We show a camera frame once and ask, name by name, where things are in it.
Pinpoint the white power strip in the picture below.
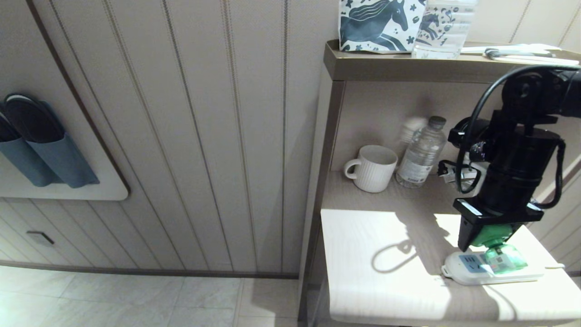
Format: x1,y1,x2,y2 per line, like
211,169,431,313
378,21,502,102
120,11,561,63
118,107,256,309
441,251,545,286

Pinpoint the beige brown shelf unit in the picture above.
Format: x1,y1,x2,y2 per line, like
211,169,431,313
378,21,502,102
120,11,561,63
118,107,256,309
297,39,581,327

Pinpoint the blue slipper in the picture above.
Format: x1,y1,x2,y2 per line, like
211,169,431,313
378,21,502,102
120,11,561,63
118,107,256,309
4,94,100,188
0,104,62,188

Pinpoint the papers and pen on shelf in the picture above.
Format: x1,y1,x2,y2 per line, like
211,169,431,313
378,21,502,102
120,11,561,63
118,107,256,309
461,44,581,66

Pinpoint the grey wall socket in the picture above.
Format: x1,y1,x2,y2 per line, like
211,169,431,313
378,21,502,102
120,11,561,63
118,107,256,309
26,231,55,247

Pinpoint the brown baseboard strip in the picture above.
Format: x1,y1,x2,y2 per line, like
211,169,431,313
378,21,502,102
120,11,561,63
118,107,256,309
0,260,299,279

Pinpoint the horse print tissue box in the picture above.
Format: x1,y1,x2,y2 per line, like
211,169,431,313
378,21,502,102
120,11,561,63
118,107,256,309
338,0,427,54

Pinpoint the long black arm cable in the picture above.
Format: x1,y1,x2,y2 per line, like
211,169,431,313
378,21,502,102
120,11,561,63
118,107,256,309
455,64,581,196

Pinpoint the green mosquito repellent plug-in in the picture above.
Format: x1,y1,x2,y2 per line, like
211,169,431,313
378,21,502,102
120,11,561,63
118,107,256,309
470,225,528,275

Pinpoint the white ribbed mug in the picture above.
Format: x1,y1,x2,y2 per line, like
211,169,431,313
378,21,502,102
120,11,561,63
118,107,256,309
344,145,398,193

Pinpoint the large clear horse print bottle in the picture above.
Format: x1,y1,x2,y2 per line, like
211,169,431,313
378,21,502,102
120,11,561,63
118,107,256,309
411,0,477,59

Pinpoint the clear bottle plain white label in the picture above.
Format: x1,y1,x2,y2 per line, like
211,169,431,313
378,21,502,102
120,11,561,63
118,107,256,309
396,116,447,188

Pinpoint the short black arm cable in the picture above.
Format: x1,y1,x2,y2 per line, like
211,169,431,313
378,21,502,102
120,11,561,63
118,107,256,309
533,139,566,209

